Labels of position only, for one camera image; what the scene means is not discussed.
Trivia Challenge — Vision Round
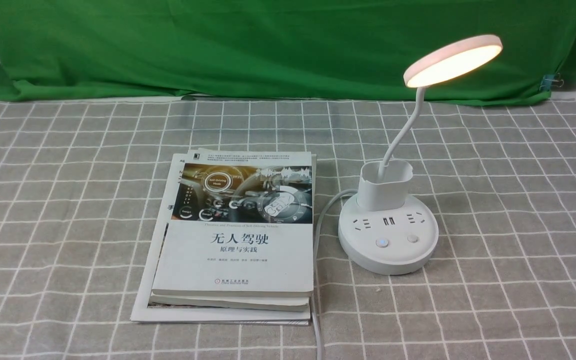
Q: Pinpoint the large white bottom book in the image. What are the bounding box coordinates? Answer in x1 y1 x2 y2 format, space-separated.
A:
130 154 313 326

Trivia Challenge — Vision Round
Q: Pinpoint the grey checked tablecloth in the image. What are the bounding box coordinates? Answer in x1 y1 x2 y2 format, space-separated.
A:
0 100 576 360

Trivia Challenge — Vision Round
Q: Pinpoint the white lamp power cable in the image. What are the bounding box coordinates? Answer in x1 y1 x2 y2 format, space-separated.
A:
311 189 358 360

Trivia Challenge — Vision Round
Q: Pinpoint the green backdrop cloth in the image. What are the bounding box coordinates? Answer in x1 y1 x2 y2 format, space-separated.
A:
0 0 576 106

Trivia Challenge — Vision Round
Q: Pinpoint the white desk lamp with sockets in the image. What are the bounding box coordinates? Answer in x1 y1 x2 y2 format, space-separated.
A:
337 34 503 276

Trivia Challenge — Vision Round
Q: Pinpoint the self-driving book, top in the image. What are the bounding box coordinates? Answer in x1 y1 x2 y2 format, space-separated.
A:
152 151 315 299

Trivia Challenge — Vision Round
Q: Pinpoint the blue binder clip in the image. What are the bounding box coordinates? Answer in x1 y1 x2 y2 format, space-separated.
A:
539 73 565 92

